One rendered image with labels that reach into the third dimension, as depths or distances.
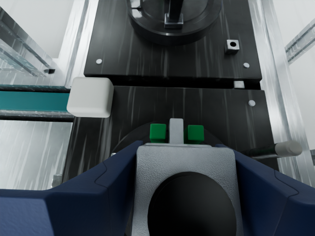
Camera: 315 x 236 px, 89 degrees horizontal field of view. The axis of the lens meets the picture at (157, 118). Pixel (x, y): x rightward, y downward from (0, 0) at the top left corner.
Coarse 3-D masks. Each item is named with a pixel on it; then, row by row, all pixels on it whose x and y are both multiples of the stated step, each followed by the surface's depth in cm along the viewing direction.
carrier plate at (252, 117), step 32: (128, 96) 20; (160, 96) 20; (192, 96) 20; (224, 96) 20; (256, 96) 20; (96, 128) 19; (128, 128) 19; (224, 128) 19; (256, 128) 19; (96, 160) 18; (256, 160) 18
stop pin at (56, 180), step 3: (54, 174) 18; (57, 174) 18; (60, 174) 18; (54, 177) 18; (57, 177) 18; (60, 177) 18; (54, 180) 18; (57, 180) 18; (60, 180) 18; (54, 183) 18; (57, 183) 18; (51, 186) 18; (54, 186) 18
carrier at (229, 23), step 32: (128, 0) 23; (160, 0) 23; (192, 0) 23; (224, 0) 25; (96, 32) 24; (128, 32) 24; (160, 32) 21; (192, 32) 21; (224, 32) 23; (96, 64) 22; (128, 64) 22; (160, 64) 22; (192, 64) 22; (224, 64) 22; (256, 64) 22
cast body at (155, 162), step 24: (144, 144) 10; (168, 144) 10; (192, 144) 10; (144, 168) 7; (168, 168) 7; (192, 168) 7; (216, 168) 7; (144, 192) 6; (168, 192) 6; (192, 192) 6; (216, 192) 6; (144, 216) 6; (168, 216) 5; (192, 216) 5; (216, 216) 5; (240, 216) 6
